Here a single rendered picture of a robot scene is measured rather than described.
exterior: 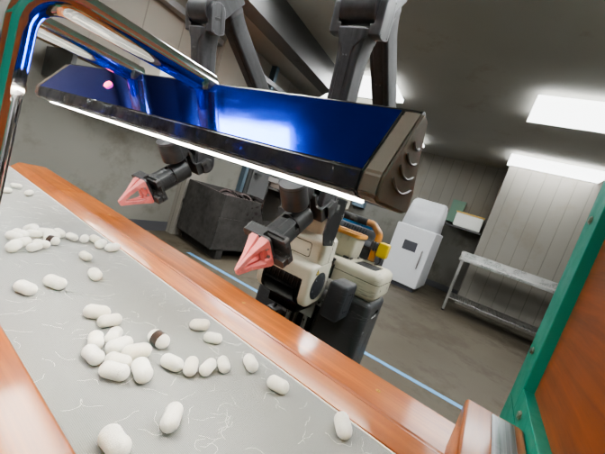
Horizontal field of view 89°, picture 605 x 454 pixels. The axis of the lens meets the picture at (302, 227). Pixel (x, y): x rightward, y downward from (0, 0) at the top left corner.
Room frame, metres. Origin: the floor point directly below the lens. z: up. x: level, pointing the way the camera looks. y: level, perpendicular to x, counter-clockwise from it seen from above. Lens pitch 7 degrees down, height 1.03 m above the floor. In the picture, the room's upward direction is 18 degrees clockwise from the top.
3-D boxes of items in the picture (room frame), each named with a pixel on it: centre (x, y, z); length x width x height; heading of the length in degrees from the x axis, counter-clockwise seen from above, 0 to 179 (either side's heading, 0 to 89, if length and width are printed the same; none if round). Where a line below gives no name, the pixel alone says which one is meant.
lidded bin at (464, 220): (5.88, -2.92, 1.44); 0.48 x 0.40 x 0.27; 62
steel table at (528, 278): (4.40, -3.30, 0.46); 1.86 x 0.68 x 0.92; 62
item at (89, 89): (0.39, 0.21, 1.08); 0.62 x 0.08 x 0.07; 59
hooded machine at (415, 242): (5.45, -1.99, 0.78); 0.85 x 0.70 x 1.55; 153
